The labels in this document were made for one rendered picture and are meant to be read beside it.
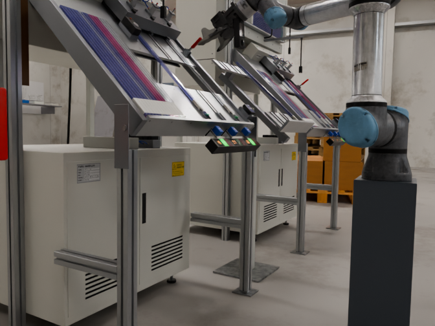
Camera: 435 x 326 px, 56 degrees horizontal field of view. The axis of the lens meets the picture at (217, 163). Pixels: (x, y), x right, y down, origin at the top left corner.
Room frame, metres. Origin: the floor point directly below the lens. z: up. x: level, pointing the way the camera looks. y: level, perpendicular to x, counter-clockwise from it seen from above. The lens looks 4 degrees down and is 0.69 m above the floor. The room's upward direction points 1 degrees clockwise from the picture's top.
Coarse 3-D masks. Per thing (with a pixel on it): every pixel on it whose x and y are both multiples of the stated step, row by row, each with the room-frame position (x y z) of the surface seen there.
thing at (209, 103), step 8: (168, 88) 1.43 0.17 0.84; (176, 88) 1.47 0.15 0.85; (176, 96) 1.41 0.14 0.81; (184, 96) 1.47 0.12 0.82; (200, 96) 1.57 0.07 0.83; (208, 96) 1.64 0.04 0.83; (176, 104) 1.36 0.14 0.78; (184, 104) 1.41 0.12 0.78; (192, 104) 1.46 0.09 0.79; (200, 104) 1.51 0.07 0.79; (208, 104) 1.56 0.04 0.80; (216, 104) 1.63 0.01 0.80; (184, 112) 1.36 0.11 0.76; (192, 112) 1.41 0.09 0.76; (200, 112) 1.45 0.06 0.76; (208, 112) 1.51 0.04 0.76; (216, 112) 1.54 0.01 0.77; (224, 112) 1.62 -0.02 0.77; (232, 120) 1.61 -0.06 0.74; (240, 120) 1.67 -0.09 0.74
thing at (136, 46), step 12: (60, 0) 1.38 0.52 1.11; (72, 0) 1.45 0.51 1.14; (84, 0) 1.52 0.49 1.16; (84, 12) 1.44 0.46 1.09; (96, 12) 1.51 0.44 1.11; (108, 12) 1.60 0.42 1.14; (120, 36) 1.49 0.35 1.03; (144, 36) 1.67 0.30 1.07; (156, 36) 1.77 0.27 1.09; (132, 48) 1.48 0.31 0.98; (144, 48) 1.57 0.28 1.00; (156, 48) 1.66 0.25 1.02; (168, 48) 1.76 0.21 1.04; (180, 48) 1.87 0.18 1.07; (156, 60) 1.68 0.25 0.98; (168, 60) 1.66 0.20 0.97; (180, 60) 1.74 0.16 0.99
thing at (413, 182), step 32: (384, 192) 1.24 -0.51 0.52; (416, 192) 1.21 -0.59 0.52; (352, 224) 1.28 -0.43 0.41; (384, 224) 1.24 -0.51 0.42; (352, 256) 1.28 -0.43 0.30; (384, 256) 1.24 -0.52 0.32; (352, 288) 1.28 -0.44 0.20; (384, 288) 1.24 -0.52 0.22; (352, 320) 1.28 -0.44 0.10; (384, 320) 1.24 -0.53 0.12
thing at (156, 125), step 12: (156, 120) 1.15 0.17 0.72; (168, 120) 1.20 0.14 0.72; (180, 120) 1.24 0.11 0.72; (192, 120) 1.30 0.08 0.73; (204, 120) 1.36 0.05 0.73; (216, 120) 1.43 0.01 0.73; (228, 120) 1.51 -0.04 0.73; (144, 132) 1.16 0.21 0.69; (156, 132) 1.20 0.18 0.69; (168, 132) 1.25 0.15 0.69; (180, 132) 1.30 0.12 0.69; (192, 132) 1.36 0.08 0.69; (204, 132) 1.42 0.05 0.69
